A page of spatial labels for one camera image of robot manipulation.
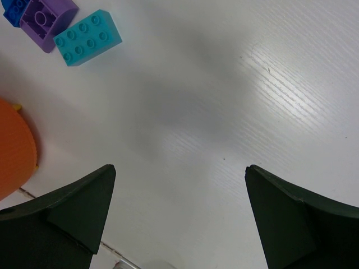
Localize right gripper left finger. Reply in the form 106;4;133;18
1;164;116;268

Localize purple arch lego brick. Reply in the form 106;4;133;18
20;0;79;53

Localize yellow-green lego brick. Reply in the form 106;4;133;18
12;104;22;112

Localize teal 2x4 lego brick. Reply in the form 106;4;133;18
53;10;122;67

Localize blue rounded lego brick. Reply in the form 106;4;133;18
1;0;29;27

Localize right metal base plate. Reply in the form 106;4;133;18
113;259;174;269

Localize orange round divided container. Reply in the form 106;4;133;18
1;99;38;200

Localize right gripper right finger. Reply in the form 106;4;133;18
245;165;358;268

